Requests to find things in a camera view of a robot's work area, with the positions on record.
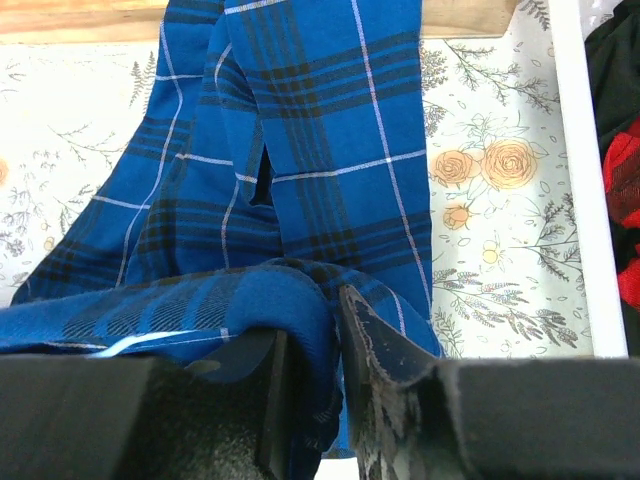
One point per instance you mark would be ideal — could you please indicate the blue plaid shirt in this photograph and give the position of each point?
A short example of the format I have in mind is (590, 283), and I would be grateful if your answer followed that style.
(282, 156)

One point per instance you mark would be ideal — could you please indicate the red plaid shirt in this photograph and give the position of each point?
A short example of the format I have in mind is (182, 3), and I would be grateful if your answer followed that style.
(621, 182)

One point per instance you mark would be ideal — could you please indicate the wooden clothes rack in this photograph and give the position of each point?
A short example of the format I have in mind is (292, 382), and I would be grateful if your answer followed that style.
(72, 22)

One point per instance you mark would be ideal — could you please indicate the black shirt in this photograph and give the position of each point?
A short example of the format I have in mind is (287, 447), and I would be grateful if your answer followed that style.
(612, 52)

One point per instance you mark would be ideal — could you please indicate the blue shirt wire hanger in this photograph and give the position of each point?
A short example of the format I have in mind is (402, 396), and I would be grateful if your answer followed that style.
(149, 341)

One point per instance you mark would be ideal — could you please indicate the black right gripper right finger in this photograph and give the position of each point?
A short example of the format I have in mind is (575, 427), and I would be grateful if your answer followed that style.
(413, 415)

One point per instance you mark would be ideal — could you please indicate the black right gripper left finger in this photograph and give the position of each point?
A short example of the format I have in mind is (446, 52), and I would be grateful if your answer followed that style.
(221, 417)

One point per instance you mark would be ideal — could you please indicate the white plastic basket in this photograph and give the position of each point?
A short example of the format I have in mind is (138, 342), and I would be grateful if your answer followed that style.
(600, 280)

